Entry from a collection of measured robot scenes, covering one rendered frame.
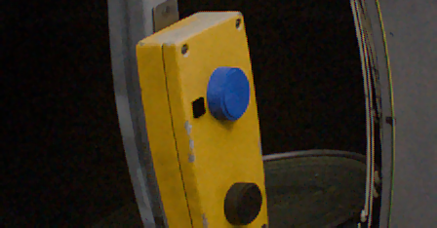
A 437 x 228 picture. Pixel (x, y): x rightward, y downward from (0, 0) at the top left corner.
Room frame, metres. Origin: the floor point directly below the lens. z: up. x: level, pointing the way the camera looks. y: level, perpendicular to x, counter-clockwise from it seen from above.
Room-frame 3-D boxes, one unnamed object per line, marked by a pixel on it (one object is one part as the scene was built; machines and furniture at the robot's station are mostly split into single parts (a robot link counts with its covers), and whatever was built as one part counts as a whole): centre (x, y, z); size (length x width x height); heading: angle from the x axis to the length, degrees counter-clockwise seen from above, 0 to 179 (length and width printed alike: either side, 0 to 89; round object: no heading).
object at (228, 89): (1.12, -0.01, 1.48); 0.05 x 0.02 x 0.05; 145
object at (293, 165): (2.29, -0.09, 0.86); 0.54 x 0.54 x 0.01
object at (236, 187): (1.12, -0.01, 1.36); 0.05 x 0.02 x 0.05; 145
